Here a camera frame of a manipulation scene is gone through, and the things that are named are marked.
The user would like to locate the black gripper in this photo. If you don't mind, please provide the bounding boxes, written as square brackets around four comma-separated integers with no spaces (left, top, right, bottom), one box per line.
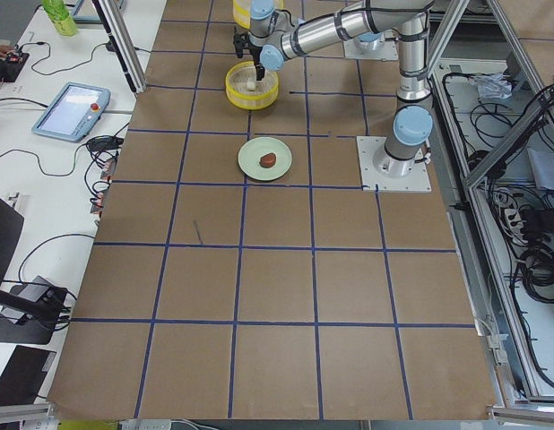
[249,45,271,82]

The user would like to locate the yellow rimmed steamer basket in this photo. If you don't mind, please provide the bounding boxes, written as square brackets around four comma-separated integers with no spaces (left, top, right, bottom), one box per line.
[225,61,280,110]
[232,0,284,30]

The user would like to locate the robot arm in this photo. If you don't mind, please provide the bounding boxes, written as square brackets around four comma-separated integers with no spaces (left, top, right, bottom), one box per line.
[233,1,433,179]

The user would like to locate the green plate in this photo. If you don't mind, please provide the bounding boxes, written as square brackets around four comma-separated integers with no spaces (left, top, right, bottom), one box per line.
[238,136,292,182]

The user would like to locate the brown bun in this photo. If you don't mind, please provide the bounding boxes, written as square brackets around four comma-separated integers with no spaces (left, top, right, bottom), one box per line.
[259,152,277,168]

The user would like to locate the teach pendant tablet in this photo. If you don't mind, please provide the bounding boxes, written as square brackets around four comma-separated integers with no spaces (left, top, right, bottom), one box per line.
[31,82,111,142]

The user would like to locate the green plastic bottle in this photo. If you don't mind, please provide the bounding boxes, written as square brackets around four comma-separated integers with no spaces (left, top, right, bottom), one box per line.
[41,0,78,37]

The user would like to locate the black monitor stand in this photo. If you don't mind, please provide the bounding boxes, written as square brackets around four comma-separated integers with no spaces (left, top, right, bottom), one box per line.
[0,277,69,345]

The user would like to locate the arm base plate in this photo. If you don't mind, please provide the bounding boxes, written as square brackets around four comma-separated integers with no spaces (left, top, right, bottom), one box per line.
[356,136,432,193]
[343,31,398,62]

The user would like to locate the aluminium frame post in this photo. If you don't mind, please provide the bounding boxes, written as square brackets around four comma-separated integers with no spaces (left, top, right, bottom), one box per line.
[92,0,147,94]

